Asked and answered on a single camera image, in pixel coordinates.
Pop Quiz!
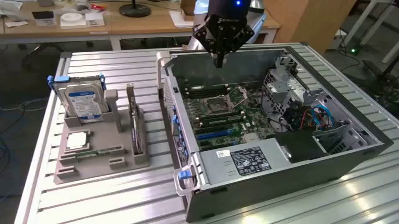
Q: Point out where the white box with black lid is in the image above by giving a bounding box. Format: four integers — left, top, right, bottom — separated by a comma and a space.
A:
31, 11, 59, 27

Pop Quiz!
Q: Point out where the graphics card with fan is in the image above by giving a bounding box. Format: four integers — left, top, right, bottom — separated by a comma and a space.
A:
126, 83, 147, 156

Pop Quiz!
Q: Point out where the black RAM slot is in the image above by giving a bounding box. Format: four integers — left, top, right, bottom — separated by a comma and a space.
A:
186, 84, 227, 91
187, 90, 229, 98

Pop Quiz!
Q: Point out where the black office chair base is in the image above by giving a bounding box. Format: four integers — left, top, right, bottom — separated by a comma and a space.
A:
18, 43, 63, 68

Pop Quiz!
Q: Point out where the white round holder box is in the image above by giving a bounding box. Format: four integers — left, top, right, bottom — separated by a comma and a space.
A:
60, 13, 89, 29

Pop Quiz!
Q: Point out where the long black expansion slot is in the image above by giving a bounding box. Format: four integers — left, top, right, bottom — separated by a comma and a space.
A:
194, 125, 234, 133

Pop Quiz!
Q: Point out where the green motherboard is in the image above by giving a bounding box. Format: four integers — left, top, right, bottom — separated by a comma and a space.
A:
179, 78, 278, 152

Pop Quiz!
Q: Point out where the white paper stack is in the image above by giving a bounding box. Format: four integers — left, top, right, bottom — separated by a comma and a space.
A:
170, 10, 197, 28

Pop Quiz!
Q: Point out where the grey metal disk bay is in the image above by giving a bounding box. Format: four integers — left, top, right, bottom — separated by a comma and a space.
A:
261, 55, 313, 110

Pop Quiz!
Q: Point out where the metal socket cover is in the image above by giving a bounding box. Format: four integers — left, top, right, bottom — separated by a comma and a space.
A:
227, 86, 250, 105

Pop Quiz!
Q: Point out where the clear plastic bag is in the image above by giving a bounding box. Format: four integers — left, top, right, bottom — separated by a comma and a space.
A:
0, 0, 24, 17

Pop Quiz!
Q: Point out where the small white box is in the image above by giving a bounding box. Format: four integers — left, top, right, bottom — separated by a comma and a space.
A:
85, 13, 106, 28

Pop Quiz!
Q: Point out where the grey power supply unit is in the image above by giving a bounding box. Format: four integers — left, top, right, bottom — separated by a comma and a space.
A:
199, 137, 293, 185

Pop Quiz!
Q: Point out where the white unit with green light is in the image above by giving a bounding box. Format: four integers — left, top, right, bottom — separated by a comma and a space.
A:
331, 29, 359, 56

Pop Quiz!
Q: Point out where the hard disk in blue caddy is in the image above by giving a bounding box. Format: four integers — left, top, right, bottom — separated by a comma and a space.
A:
47, 72, 110, 124

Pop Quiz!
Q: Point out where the wooden desk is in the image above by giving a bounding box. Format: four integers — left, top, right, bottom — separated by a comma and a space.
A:
0, 0, 282, 45

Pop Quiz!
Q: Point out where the installed RAM stick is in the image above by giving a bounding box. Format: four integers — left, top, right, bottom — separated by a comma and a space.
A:
199, 114, 246, 126

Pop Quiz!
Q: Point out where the grey metal drive cage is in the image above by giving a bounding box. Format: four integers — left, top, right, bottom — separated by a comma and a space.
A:
313, 125, 371, 156

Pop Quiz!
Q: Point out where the brown cardboard box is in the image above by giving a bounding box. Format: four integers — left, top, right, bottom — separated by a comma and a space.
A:
181, 0, 197, 17

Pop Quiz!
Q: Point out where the white table frame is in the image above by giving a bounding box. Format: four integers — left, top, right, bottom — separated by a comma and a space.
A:
342, 0, 399, 64

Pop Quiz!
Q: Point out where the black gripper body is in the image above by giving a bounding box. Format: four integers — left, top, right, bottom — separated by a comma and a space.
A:
205, 0, 251, 54

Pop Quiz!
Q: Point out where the blue wire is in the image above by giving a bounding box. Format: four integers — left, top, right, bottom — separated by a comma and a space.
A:
311, 105, 337, 131

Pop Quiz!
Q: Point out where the grey parts rack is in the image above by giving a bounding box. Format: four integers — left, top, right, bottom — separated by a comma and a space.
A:
54, 89, 151, 185

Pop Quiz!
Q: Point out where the open black PC case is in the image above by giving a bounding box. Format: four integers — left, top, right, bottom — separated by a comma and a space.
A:
155, 45, 394, 223

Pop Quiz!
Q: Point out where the blue expansion slot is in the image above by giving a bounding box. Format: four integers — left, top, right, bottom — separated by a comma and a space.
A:
197, 131, 234, 141

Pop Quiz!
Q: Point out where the green RAM stick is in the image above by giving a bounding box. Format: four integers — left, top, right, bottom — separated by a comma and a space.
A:
75, 147, 123, 158

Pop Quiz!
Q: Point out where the silver CPU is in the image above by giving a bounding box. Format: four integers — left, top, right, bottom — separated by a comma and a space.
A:
66, 133, 90, 150

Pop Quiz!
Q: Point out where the wooden cabinet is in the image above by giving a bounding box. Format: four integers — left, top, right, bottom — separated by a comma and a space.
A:
271, 0, 358, 53

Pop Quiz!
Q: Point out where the CPU socket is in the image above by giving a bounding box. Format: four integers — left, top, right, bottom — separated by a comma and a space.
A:
202, 97, 234, 115

